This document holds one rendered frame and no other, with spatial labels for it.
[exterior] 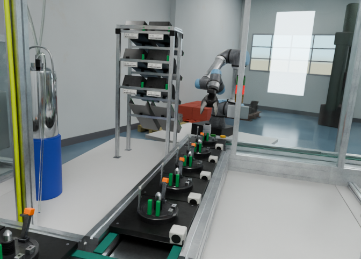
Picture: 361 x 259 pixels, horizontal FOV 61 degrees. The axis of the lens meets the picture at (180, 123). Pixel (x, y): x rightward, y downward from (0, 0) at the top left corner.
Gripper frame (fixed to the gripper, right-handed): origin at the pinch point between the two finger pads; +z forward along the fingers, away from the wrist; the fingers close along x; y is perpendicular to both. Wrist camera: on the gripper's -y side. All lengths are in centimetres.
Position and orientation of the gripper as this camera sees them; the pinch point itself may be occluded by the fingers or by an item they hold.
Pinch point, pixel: (208, 113)
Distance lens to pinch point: 194.2
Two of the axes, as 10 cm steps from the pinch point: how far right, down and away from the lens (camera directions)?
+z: -2.0, 8.6, -4.6
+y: 1.5, 4.9, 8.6
